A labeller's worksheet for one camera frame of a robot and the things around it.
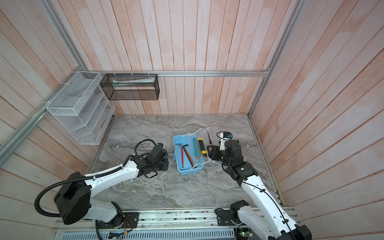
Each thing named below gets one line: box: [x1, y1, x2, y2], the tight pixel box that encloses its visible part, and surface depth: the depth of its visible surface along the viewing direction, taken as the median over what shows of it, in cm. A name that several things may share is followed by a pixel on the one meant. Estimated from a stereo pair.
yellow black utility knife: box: [198, 138, 208, 157], surface depth 92 cm
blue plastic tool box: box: [173, 126, 221, 175], surface depth 95 cm
